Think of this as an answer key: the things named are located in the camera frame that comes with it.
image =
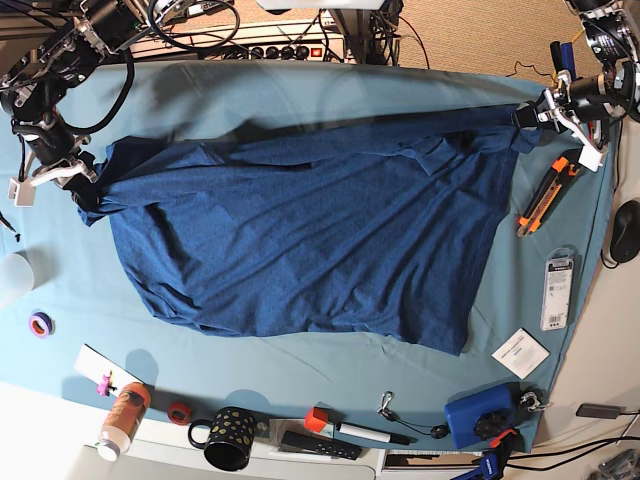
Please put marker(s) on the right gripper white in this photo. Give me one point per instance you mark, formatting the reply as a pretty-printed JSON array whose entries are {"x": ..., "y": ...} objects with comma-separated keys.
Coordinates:
[{"x": 86, "y": 182}]

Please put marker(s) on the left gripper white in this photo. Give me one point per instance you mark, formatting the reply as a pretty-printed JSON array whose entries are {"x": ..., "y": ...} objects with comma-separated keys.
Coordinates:
[{"x": 555, "y": 109}]

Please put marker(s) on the dark blue t-shirt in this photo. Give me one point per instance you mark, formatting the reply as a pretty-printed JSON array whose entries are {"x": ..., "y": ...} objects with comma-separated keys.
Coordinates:
[{"x": 381, "y": 228}]

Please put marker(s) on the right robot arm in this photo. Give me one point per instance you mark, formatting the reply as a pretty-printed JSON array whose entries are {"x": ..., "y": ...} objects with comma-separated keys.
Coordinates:
[{"x": 52, "y": 149}]

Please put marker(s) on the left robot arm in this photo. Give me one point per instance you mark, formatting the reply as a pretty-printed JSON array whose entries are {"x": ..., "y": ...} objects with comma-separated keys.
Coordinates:
[{"x": 588, "y": 106}]

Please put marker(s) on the orange black utility knife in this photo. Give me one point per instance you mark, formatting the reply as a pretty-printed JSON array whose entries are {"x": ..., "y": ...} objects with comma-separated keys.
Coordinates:
[{"x": 555, "y": 183}]

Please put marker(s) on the translucent plastic cup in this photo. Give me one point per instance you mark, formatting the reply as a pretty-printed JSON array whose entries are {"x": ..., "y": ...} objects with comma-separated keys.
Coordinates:
[{"x": 17, "y": 279}]

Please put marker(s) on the purple tape roll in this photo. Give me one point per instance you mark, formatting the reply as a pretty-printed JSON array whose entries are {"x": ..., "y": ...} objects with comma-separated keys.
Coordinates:
[{"x": 40, "y": 324}]

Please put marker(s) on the black computer mouse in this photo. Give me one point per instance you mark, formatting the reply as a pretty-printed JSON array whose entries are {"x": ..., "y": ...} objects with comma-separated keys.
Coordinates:
[{"x": 625, "y": 244}]

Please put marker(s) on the white paper card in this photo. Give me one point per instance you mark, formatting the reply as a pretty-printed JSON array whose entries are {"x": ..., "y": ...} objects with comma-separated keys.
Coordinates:
[{"x": 92, "y": 365}]

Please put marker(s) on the packaged bit set blister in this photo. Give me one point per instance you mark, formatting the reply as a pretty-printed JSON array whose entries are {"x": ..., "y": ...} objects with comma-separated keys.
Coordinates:
[{"x": 558, "y": 280}]

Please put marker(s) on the pink small clip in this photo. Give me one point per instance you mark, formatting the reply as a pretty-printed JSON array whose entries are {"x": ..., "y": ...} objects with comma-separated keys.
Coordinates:
[{"x": 105, "y": 387}]

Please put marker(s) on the orange plastic bottle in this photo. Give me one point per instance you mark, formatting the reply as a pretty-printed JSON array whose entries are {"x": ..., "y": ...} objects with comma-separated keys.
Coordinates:
[{"x": 123, "y": 421}]

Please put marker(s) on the white square paper leaflet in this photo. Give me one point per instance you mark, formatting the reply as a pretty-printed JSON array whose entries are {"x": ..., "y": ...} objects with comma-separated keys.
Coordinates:
[{"x": 521, "y": 354}]

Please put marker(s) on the red tape roll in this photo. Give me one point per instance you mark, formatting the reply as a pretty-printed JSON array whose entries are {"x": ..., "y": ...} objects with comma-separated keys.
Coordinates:
[{"x": 179, "y": 413}]

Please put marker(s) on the black mug gold pattern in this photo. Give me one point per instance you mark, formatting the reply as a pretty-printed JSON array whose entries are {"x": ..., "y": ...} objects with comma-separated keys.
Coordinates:
[{"x": 226, "y": 440}]

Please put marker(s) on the black power adapter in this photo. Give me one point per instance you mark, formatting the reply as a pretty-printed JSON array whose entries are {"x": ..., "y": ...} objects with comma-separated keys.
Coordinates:
[{"x": 599, "y": 411}]

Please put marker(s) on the blue plastic case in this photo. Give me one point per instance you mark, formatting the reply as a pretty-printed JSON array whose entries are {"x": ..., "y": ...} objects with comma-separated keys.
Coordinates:
[{"x": 482, "y": 416}]

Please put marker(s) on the black remote control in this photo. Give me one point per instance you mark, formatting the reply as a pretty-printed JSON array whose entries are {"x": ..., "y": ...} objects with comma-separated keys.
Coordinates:
[{"x": 322, "y": 446}]

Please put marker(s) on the red orange cube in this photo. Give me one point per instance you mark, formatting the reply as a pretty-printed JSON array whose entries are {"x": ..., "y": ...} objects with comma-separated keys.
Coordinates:
[{"x": 316, "y": 420}]

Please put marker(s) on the blue orange clamp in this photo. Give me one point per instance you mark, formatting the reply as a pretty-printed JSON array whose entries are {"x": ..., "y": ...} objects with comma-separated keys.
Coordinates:
[{"x": 493, "y": 462}]

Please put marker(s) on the white black marker pen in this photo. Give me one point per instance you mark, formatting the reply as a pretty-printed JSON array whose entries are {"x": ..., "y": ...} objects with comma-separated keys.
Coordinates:
[{"x": 373, "y": 435}]

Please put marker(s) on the white power strip red switch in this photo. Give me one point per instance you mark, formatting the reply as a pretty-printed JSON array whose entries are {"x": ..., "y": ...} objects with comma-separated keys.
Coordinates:
[{"x": 298, "y": 52}]

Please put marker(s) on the carabiner with black lanyard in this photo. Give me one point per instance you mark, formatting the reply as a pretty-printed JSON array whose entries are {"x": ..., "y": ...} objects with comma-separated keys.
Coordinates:
[{"x": 436, "y": 431}]

